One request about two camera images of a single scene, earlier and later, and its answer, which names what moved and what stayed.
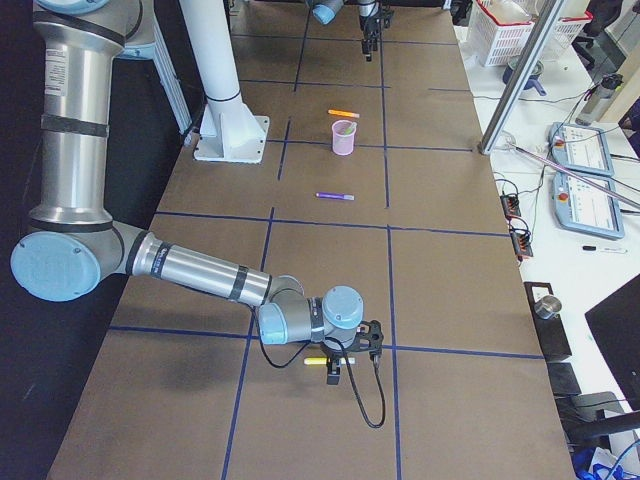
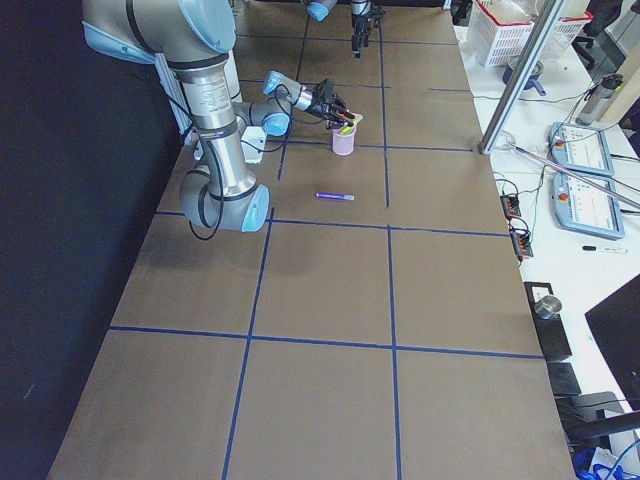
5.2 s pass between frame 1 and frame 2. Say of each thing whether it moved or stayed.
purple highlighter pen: stayed
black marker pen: stayed
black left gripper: moved
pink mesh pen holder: stayed
